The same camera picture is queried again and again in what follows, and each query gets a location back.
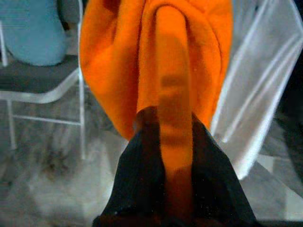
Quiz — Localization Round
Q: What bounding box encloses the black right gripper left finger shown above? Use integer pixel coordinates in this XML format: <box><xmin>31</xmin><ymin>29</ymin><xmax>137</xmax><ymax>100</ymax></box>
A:
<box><xmin>92</xmin><ymin>105</ymin><xmax>175</xmax><ymax>227</ymax></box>

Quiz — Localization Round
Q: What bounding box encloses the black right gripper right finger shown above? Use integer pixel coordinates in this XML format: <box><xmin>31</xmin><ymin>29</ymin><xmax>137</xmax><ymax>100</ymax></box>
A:
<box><xmin>188</xmin><ymin>113</ymin><xmax>260</xmax><ymax>227</ymax></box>

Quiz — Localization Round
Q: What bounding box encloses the orange shirt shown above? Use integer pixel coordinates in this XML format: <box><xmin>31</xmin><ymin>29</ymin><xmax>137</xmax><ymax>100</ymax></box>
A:
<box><xmin>79</xmin><ymin>0</ymin><xmax>235</xmax><ymax>222</ymax></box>

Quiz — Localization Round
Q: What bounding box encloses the white shirt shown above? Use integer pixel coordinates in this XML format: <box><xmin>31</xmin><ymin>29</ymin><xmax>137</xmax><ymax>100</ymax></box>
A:
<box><xmin>210</xmin><ymin>0</ymin><xmax>303</xmax><ymax>182</ymax></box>

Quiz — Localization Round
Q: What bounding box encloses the white folding chair grey seat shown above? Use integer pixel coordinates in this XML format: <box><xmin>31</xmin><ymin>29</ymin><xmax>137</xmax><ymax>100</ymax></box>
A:
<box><xmin>0</xmin><ymin>0</ymin><xmax>87</xmax><ymax>161</ymax></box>

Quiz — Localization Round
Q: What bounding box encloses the light blue pillow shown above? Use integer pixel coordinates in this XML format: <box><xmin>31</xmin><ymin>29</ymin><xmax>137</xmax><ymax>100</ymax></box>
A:
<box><xmin>0</xmin><ymin>0</ymin><xmax>70</xmax><ymax>67</ymax></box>

